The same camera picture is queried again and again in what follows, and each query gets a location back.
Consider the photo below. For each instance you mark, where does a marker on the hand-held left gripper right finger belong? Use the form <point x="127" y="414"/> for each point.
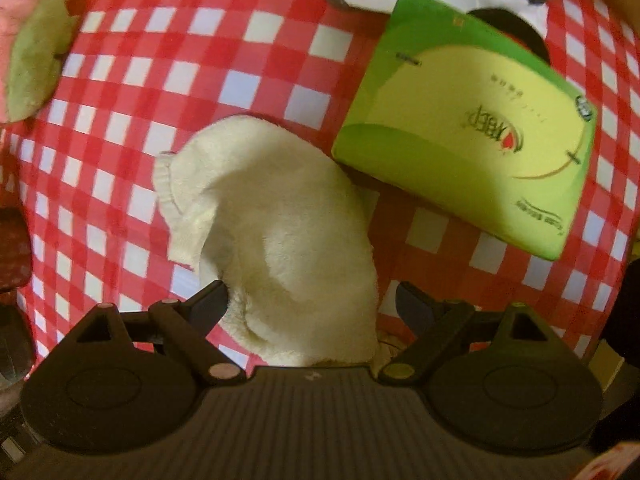
<point x="412" y="305"/>

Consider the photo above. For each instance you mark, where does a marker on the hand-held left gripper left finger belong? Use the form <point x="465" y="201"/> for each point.
<point x="212" y="304"/>

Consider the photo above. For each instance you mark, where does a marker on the cream fleece sock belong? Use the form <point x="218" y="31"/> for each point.
<point x="280" y="240"/>

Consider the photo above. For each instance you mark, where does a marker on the shallow cardboard box tray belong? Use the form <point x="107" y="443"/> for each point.
<point x="612" y="365"/>

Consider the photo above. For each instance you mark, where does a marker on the black round pad red centre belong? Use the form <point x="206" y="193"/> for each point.
<point x="520" y="30"/>

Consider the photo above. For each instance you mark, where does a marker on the green tissue box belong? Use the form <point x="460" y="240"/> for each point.
<point x="450" y="125"/>

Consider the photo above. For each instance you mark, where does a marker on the brown cylindrical canister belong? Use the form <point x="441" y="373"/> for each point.
<point x="12" y="250"/>

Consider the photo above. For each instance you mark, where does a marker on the red checked tablecloth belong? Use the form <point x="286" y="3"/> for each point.
<point x="150" y="85"/>

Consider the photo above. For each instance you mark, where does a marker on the pink starfish plush toy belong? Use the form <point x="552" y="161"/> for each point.
<point x="30" y="70"/>

